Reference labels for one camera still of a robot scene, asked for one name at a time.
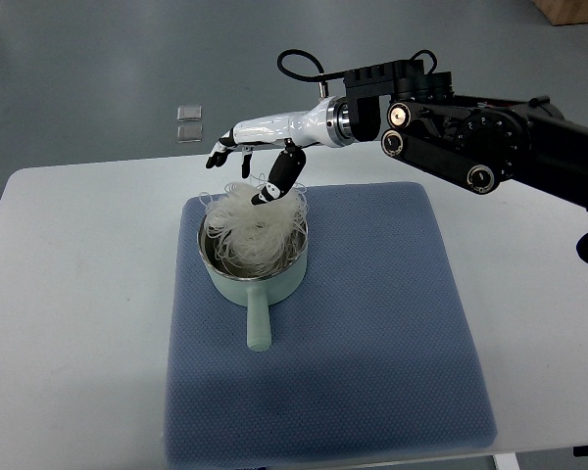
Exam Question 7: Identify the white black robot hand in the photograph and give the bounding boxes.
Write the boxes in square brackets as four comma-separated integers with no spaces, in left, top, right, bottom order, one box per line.
[206,96,355,206]

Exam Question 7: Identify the white vermicelli nest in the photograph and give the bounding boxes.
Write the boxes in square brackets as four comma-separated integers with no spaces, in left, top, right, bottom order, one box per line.
[199,181,308,278]

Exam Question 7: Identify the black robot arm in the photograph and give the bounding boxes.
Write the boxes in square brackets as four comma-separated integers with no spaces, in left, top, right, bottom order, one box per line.
[344,52,588,211]

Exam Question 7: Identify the mint green steel pot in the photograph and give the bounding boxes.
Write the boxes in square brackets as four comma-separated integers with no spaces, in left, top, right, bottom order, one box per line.
[197,193,309,352]

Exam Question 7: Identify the upper metal floor plate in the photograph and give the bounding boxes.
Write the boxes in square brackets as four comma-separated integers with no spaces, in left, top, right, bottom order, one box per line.
[176,105,203,122]

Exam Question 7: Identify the blue textured mat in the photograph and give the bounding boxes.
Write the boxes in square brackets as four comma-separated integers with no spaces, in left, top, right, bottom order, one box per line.
[164,182,497,469]

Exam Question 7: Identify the wooden box corner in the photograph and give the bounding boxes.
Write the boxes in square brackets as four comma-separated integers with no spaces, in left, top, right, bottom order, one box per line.
[533,0,588,26]

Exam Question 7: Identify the white table leg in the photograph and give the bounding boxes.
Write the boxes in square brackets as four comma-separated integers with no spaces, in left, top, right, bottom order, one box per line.
[493,453,520,470]

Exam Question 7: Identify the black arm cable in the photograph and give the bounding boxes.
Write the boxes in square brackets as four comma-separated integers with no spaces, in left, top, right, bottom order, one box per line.
[276,48,347,97]

